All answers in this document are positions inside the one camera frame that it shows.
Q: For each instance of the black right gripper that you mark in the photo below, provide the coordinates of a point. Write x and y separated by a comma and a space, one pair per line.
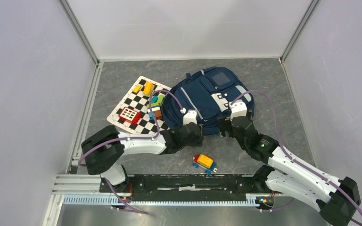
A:
225, 122

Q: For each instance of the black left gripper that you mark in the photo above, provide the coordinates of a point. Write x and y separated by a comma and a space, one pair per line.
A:
198, 141

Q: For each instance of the navy blue student backpack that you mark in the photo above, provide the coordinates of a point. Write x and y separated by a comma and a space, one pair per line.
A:
208, 92

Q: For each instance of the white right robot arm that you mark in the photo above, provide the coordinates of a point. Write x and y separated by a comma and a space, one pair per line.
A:
335, 199

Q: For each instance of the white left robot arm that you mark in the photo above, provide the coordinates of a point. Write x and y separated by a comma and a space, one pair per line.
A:
101, 151

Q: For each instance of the orange brown toy block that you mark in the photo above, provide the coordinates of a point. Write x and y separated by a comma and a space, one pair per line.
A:
157, 113

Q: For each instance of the blue toy block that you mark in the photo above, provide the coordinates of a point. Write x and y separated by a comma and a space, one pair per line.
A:
151, 115

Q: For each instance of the yellow red toy car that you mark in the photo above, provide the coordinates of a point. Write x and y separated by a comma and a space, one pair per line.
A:
205, 162

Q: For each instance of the green toy block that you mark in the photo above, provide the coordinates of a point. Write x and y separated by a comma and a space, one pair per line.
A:
160, 99

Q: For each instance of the teal toy block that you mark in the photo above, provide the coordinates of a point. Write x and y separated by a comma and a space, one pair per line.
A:
154, 99

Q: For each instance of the black white chessboard mat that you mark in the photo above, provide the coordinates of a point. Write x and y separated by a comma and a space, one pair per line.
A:
137, 102

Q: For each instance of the red window toy block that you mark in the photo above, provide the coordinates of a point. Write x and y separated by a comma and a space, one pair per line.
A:
129, 115

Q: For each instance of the orange yellow toy block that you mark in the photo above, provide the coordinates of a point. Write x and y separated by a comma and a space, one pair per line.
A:
148, 88

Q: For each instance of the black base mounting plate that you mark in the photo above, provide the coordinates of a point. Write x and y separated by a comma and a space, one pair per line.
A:
192, 187

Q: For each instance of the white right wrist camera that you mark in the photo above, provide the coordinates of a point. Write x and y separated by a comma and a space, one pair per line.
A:
238, 109

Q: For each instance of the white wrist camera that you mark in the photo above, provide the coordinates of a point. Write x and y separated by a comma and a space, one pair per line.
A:
189, 116
238, 109

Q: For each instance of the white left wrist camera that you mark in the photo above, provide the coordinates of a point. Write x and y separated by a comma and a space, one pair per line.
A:
189, 116

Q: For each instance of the slotted cable duct rail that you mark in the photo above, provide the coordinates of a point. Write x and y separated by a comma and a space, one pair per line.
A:
111, 200

